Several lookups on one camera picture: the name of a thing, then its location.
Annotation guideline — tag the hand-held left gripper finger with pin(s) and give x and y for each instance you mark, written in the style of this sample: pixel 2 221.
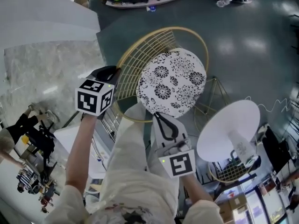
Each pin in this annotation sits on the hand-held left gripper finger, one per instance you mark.
pixel 107 68
pixel 109 77

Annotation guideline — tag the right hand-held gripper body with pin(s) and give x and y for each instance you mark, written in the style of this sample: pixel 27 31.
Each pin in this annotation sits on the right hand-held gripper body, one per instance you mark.
pixel 180 164

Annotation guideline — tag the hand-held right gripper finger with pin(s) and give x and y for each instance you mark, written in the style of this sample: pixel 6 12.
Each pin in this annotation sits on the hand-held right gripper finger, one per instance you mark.
pixel 161 129
pixel 174 129

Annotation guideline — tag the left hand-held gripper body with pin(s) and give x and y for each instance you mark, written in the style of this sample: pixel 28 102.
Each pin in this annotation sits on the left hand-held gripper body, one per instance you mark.
pixel 88 99

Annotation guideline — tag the person's right forearm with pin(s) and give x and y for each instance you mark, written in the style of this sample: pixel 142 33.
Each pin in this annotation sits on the person's right forearm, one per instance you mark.
pixel 194 188

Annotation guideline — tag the person's left forearm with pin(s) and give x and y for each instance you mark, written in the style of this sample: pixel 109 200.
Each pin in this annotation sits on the person's left forearm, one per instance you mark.
pixel 79 148

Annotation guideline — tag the floral round seat cushion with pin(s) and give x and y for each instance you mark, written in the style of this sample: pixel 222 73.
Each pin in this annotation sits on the floral round seat cushion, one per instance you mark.
pixel 172 80

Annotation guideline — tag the person's white clothing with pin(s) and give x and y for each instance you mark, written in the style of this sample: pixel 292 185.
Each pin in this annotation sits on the person's white clothing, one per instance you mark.
pixel 130 171

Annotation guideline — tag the white round table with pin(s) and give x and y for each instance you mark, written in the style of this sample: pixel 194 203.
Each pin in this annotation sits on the white round table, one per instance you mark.
pixel 224 134

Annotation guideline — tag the cardboard box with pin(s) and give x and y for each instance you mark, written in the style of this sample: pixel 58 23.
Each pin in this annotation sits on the cardboard box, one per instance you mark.
pixel 236 203

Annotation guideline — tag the small blue and white object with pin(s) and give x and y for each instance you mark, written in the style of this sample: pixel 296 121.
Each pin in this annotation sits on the small blue and white object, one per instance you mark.
pixel 151 8

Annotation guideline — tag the clear plastic water bottle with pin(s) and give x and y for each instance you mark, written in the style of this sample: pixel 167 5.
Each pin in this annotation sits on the clear plastic water bottle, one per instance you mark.
pixel 223 2

